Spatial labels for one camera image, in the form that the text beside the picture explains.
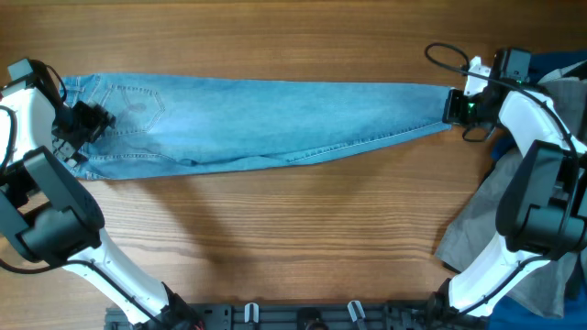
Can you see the dark blue t-shirt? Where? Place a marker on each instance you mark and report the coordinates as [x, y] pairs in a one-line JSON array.
[[552, 297]]

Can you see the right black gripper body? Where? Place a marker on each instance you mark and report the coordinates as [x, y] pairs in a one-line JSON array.
[[457, 106]]

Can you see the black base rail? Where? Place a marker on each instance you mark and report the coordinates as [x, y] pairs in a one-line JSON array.
[[291, 317]]

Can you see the left grey rail clip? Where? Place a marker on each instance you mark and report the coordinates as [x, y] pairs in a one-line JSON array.
[[251, 313]]

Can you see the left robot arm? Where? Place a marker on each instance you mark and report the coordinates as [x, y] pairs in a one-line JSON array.
[[49, 218]]

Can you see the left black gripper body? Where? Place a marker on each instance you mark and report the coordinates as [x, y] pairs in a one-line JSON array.
[[92, 121]]

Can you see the grey trousers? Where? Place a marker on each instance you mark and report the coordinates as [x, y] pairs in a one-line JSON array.
[[472, 230]]

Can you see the light blue denim jeans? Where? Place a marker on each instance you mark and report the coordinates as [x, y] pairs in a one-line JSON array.
[[176, 125]]

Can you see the grey rail clip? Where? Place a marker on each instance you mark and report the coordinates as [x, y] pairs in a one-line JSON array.
[[251, 313], [357, 315]]

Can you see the right grey rail clip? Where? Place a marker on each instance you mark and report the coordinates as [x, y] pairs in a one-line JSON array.
[[357, 315]]

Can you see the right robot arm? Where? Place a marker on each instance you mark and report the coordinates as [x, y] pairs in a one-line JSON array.
[[542, 214]]

